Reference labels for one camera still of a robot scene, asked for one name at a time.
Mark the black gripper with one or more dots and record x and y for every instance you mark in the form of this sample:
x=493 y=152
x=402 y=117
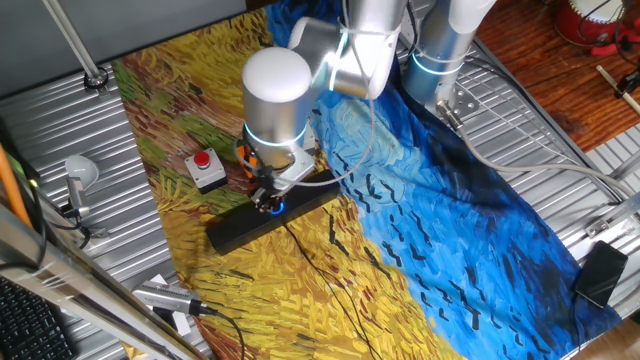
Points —
x=269 y=182

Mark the blue-lit speaker volume knob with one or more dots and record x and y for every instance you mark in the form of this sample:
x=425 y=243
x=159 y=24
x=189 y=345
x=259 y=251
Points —
x=278 y=207

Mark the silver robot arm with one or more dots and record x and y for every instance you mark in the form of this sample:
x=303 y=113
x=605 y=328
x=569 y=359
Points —
x=275 y=100

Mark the black speaker bar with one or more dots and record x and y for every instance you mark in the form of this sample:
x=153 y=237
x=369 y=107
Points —
x=235 y=232

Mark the orange box red mushroom button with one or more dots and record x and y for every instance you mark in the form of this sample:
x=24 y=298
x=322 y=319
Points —
x=247 y=160

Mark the grey box large red button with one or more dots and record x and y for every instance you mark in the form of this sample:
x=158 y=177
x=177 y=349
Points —
x=212 y=174

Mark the white paper card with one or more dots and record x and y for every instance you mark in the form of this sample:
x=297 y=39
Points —
x=182 y=322

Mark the painted blue yellow tablecloth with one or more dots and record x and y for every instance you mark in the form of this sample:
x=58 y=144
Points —
x=450 y=200

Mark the metal pole with round base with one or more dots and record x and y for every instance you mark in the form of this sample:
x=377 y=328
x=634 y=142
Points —
x=75 y=45

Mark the orange pole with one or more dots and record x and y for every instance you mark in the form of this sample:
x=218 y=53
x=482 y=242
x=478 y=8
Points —
x=12 y=195

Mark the black keyboard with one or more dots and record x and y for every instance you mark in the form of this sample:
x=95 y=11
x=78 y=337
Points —
x=25 y=330

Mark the black flat rectangular device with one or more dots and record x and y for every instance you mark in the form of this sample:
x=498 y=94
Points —
x=600 y=275

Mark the red drum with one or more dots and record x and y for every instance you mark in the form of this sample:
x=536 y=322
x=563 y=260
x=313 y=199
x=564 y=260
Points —
x=575 y=30

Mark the wooden drumstick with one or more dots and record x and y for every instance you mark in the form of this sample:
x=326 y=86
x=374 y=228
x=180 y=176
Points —
x=612 y=80

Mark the red tassel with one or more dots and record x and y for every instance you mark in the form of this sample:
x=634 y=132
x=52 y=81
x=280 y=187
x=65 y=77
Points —
x=607 y=49

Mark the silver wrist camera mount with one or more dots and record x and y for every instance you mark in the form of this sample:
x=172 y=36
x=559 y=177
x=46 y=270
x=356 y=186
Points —
x=300 y=170

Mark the silver depth camera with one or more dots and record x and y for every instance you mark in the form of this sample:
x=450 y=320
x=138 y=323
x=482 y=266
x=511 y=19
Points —
x=165 y=297
x=77 y=197

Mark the metal camera bracket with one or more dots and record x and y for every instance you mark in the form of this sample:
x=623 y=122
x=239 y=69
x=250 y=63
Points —
x=99 y=232

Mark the aluminium frame beam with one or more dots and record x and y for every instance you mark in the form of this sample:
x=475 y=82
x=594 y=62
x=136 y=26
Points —
x=75 y=285

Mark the aluminium frame rail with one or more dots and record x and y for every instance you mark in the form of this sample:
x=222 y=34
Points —
x=625 y=210

